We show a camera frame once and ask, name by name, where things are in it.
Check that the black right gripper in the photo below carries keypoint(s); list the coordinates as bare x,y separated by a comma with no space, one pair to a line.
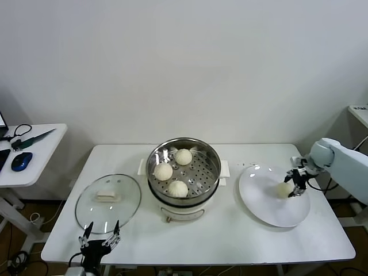
302,178

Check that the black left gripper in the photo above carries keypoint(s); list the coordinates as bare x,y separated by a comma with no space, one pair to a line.
95,253

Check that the white steamed baozi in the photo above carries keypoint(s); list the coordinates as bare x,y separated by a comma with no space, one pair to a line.
177,188
282,191
163,172
183,156

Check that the round glass pot lid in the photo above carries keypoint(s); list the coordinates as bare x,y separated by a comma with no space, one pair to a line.
120,187

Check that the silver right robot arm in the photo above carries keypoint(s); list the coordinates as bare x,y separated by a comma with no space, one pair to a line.
345,164

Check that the perforated steel steamer basket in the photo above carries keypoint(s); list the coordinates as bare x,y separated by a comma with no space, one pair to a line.
155,158

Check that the round white plate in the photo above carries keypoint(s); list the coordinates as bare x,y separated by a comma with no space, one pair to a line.
258,195

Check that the white power strip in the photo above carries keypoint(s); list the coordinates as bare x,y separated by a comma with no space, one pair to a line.
172,271

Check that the white electric cooker pot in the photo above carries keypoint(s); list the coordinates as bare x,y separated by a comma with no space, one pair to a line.
184,211

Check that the white side table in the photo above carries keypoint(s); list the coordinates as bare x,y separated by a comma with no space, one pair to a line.
49,149

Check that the blue computer mouse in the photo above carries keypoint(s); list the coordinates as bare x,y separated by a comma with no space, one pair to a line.
22,161

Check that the flat black device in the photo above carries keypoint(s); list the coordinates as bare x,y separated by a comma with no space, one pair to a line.
3,159

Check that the small white black gadget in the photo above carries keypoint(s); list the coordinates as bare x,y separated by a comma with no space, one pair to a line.
16,143

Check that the open laptop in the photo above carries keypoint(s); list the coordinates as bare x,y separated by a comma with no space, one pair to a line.
2,123

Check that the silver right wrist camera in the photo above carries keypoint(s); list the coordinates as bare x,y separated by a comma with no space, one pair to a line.
297,161

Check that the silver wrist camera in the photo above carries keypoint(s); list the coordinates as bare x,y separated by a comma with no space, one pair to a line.
297,161
76,271

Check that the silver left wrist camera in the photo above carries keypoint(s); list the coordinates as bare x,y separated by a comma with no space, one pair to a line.
76,271

